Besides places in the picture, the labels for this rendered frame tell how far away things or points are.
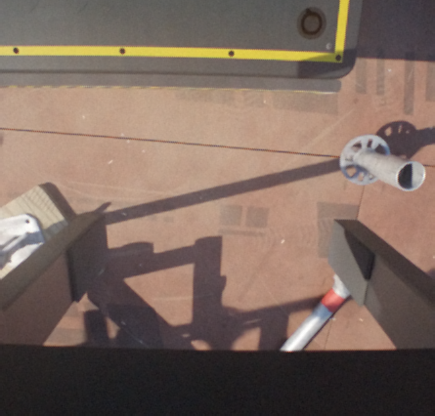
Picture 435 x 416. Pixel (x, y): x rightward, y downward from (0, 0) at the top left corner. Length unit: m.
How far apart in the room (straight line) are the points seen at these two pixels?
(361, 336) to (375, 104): 0.74
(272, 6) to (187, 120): 0.40
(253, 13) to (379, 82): 0.49
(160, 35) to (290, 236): 0.64
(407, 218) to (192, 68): 0.76
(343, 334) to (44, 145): 1.07
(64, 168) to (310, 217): 0.70
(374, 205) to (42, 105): 0.94
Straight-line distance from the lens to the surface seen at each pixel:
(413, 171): 0.70
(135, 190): 0.86
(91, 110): 0.86
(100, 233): 0.16
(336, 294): 0.99
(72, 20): 0.54
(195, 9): 0.50
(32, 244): 1.01
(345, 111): 0.87
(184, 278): 0.95
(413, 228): 1.05
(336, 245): 0.17
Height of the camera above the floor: 0.80
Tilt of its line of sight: 73 degrees down
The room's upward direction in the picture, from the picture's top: 178 degrees clockwise
